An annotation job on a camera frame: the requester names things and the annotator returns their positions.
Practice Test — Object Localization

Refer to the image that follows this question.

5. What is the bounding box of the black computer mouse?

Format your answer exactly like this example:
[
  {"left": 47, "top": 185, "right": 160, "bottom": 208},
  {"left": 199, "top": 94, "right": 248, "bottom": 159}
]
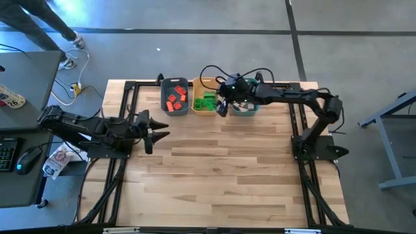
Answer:
[{"left": 15, "top": 146, "right": 43, "bottom": 176}]

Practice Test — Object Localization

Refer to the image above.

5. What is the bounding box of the teal plastic bin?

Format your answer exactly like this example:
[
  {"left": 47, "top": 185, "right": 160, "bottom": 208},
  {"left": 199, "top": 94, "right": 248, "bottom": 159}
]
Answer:
[{"left": 231, "top": 77, "right": 261, "bottom": 117}]

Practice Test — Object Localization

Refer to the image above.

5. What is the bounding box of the blue-grey metal table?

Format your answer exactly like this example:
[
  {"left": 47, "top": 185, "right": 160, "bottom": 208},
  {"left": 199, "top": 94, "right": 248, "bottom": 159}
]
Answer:
[{"left": 357, "top": 90, "right": 416, "bottom": 191}]

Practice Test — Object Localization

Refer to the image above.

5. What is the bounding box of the white paper sheet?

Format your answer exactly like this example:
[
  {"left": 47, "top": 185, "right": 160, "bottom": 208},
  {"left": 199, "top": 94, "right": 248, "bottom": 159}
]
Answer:
[{"left": 64, "top": 142, "right": 96, "bottom": 163}]

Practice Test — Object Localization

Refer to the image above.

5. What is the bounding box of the crumpled white printed packet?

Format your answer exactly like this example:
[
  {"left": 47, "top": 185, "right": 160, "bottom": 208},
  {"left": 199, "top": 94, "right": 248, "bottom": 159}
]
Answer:
[{"left": 42, "top": 144, "right": 76, "bottom": 181}]

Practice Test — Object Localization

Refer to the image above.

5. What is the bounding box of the yellow plastic bin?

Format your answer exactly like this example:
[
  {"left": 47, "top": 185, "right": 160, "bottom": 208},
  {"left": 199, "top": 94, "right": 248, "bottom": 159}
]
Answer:
[{"left": 190, "top": 77, "right": 219, "bottom": 117}]

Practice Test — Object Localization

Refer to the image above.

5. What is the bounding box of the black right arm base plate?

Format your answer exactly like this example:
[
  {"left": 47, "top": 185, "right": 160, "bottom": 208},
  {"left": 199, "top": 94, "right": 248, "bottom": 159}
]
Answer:
[{"left": 290, "top": 134, "right": 350, "bottom": 161}]

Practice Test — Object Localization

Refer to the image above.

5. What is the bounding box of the black backlit keyboard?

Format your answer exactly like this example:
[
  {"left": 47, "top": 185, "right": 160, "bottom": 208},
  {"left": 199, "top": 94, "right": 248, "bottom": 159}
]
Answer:
[{"left": 0, "top": 137, "right": 20, "bottom": 173}]

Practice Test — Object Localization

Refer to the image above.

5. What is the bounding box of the silver metal bracket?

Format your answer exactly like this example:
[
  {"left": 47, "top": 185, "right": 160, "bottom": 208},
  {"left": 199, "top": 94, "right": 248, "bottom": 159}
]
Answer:
[
  {"left": 102, "top": 227, "right": 141, "bottom": 234},
  {"left": 283, "top": 227, "right": 322, "bottom": 234}
]

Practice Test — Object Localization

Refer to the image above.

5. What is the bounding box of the white floor cable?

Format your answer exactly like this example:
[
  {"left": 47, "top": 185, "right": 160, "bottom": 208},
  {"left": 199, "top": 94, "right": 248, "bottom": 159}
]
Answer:
[{"left": 60, "top": 47, "right": 92, "bottom": 107}]

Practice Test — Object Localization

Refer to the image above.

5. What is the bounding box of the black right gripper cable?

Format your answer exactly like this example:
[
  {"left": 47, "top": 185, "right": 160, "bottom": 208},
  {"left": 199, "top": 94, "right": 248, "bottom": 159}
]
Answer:
[{"left": 199, "top": 64, "right": 276, "bottom": 86}]

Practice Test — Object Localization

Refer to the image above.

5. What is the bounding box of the black aluminium table frame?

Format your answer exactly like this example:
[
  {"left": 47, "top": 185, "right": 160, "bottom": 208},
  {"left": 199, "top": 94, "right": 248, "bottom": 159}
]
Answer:
[{"left": 75, "top": 73, "right": 350, "bottom": 228}]

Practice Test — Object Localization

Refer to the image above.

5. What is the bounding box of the dark blue plastic bin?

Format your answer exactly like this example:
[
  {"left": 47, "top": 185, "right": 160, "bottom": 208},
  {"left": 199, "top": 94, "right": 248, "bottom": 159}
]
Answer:
[{"left": 160, "top": 77, "right": 190, "bottom": 117}]

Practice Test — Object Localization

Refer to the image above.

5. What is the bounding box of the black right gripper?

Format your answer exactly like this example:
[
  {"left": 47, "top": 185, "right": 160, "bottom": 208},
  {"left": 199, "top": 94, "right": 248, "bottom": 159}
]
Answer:
[{"left": 216, "top": 73, "right": 259, "bottom": 118}]

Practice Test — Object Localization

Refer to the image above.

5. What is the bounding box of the dark grey desk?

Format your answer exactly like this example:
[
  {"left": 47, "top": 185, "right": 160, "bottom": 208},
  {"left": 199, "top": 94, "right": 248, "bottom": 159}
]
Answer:
[{"left": 0, "top": 128, "right": 55, "bottom": 209}]

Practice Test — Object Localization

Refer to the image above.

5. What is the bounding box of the yellow power strip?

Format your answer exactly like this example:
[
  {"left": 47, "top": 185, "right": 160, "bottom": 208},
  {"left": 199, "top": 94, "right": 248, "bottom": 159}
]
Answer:
[{"left": 70, "top": 82, "right": 83, "bottom": 99}]

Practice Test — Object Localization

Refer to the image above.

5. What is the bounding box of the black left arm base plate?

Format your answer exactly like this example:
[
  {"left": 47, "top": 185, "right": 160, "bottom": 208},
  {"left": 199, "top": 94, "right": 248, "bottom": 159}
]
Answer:
[{"left": 86, "top": 131, "right": 134, "bottom": 160}]

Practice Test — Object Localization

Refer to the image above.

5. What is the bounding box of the person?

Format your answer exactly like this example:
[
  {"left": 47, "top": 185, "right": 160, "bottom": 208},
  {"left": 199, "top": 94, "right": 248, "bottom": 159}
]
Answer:
[{"left": 0, "top": 0, "right": 86, "bottom": 71}]

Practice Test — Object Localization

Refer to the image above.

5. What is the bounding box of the white container numbered 26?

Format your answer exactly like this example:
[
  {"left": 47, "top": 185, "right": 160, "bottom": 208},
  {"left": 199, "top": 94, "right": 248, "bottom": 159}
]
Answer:
[{"left": 0, "top": 84, "right": 27, "bottom": 110}]

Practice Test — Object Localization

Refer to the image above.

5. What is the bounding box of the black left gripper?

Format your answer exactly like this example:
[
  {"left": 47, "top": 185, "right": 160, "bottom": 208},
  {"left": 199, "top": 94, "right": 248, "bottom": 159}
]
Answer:
[{"left": 129, "top": 109, "right": 171, "bottom": 155}]

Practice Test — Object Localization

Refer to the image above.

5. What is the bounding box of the grey desk panel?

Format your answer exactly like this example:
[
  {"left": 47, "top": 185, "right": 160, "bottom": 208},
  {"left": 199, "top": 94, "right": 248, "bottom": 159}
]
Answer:
[{"left": 0, "top": 51, "right": 63, "bottom": 131}]

